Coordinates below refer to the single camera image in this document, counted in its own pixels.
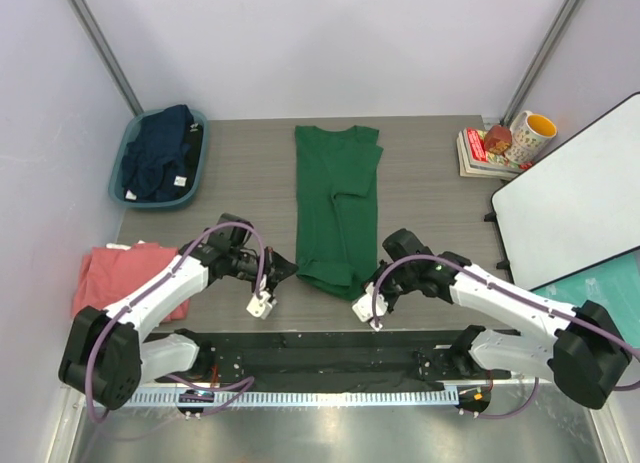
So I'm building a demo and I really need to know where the green t shirt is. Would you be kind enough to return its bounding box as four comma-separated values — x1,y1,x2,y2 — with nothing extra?
294,126,383,301

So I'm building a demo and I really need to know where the white board black rim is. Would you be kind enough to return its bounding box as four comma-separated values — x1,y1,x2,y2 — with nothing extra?
490,94,639,289

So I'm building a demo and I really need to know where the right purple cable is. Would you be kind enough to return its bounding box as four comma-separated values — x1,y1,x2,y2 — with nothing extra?
369,255,640,420

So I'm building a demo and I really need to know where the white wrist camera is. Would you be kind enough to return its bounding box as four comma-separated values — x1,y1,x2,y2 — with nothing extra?
351,282,388,331
246,290,277,320

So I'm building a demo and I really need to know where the stack of books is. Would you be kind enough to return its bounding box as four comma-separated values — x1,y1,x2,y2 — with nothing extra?
456,128,533,181

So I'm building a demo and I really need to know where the red small box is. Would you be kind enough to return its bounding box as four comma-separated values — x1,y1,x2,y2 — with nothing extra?
483,125,512,155

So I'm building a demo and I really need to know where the left aluminium frame post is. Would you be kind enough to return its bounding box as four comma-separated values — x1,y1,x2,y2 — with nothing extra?
67,0,143,115

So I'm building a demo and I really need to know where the purple cable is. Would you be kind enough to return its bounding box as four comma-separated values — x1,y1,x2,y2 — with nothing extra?
85,222,269,424
369,255,640,420

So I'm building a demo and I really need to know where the teal folding board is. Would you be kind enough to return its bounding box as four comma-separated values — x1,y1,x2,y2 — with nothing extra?
534,250,640,348

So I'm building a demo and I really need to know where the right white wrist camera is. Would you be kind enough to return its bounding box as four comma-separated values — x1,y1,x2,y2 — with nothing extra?
351,282,388,331

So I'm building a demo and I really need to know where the white mug yellow inside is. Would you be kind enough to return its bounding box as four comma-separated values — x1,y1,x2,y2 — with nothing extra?
504,110,557,165

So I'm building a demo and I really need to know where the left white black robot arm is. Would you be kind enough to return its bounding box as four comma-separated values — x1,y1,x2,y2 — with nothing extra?
58,213,298,410

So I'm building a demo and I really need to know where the teal plastic basket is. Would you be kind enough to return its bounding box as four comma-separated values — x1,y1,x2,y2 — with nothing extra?
108,104,208,211

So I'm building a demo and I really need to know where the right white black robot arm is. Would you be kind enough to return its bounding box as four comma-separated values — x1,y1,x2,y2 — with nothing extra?
371,228,637,409

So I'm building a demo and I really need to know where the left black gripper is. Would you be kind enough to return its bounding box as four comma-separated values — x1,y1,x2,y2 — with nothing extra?
228,246,298,296

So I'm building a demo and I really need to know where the pink folded t shirt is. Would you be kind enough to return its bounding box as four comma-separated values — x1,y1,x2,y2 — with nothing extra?
71,241,178,318

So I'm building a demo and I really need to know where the aluminium frame post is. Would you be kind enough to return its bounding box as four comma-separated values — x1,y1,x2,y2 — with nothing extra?
500,0,584,124
67,0,143,115

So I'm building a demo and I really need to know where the right aluminium frame post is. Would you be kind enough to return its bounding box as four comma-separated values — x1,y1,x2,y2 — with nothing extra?
500,0,584,124

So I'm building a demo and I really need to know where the navy blue t shirt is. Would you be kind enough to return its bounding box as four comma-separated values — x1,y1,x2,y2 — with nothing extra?
117,104,204,205

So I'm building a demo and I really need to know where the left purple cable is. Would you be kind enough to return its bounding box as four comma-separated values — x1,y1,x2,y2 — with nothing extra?
85,222,269,424

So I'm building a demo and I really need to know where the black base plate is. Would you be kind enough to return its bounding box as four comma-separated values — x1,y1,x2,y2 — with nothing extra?
179,329,510,393

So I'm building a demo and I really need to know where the slotted cable duct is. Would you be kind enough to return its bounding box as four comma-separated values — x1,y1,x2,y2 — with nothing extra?
129,386,460,408

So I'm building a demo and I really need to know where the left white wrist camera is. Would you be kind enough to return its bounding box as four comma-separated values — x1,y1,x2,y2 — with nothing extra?
246,290,277,320

